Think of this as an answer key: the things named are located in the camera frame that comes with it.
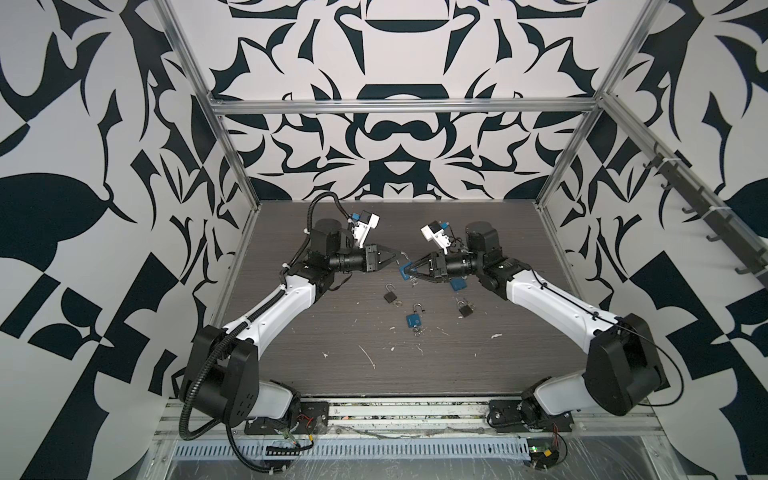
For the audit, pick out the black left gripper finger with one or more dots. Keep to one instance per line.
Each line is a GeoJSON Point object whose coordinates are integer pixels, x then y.
{"type": "Point", "coordinates": [389, 261]}
{"type": "Point", "coordinates": [393, 253]}

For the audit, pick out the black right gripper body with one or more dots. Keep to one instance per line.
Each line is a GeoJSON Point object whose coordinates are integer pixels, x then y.
{"type": "Point", "coordinates": [442, 271]}

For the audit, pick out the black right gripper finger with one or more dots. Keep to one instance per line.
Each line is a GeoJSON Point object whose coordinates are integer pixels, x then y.
{"type": "Point", "coordinates": [423, 261]}
{"type": "Point", "coordinates": [415, 276]}

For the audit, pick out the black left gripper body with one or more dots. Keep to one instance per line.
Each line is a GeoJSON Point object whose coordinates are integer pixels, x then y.
{"type": "Point", "coordinates": [370, 261]}

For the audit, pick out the blue padlock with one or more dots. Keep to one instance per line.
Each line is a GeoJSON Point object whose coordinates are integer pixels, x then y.
{"type": "Point", "coordinates": [414, 319]}
{"type": "Point", "coordinates": [458, 284]}
{"type": "Point", "coordinates": [403, 270]}

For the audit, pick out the black padlock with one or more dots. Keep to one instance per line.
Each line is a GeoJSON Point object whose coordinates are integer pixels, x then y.
{"type": "Point", "coordinates": [464, 308]}
{"type": "Point", "coordinates": [390, 296]}

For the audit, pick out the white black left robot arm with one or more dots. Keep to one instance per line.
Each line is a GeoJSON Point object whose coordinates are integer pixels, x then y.
{"type": "Point", "coordinates": [222, 383]}

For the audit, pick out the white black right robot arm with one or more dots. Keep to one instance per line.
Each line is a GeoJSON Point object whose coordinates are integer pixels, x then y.
{"type": "Point", "coordinates": [624, 364]}

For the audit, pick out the small circuit board right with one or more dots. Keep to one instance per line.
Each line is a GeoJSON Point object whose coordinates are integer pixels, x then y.
{"type": "Point", "coordinates": [544, 456]}

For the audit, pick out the grey hook rack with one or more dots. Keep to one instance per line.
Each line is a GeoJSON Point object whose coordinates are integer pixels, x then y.
{"type": "Point", "coordinates": [725, 224]}

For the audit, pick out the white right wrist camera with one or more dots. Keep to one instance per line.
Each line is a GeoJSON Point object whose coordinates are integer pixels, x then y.
{"type": "Point", "coordinates": [435, 232]}

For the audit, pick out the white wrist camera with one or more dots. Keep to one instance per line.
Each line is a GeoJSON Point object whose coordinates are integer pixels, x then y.
{"type": "Point", "coordinates": [361, 225]}
{"type": "Point", "coordinates": [435, 232]}

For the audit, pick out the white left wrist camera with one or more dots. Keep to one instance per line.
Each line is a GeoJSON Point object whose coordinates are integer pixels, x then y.
{"type": "Point", "coordinates": [361, 225]}

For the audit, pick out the aluminium front rail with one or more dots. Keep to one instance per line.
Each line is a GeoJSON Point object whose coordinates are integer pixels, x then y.
{"type": "Point", "coordinates": [421, 416]}

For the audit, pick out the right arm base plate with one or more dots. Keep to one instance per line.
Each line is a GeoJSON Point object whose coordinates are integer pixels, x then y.
{"type": "Point", "coordinates": [516, 415]}

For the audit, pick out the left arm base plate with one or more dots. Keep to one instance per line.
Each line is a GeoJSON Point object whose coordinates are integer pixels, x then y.
{"type": "Point", "coordinates": [302, 418]}

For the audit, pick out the aluminium frame crossbar back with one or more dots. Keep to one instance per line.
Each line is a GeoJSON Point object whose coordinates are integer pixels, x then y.
{"type": "Point", "coordinates": [403, 106]}

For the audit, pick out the white slotted cable duct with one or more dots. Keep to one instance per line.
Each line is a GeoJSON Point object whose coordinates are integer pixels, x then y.
{"type": "Point", "coordinates": [514, 449]}

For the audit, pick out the aluminium frame post right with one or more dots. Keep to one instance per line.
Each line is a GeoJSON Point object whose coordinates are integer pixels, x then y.
{"type": "Point", "coordinates": [629, 48]}

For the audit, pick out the aluminium frame post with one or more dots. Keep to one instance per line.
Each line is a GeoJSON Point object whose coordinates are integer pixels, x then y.
{"type": "Point", "coordinates": [629, 48]}
{"type": "Point", "coordinates": [173, 31]}

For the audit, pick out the aluminium frame post left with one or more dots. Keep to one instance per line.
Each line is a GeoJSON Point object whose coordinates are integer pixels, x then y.
{"type": "Point", "coordinates": [173, 31]}

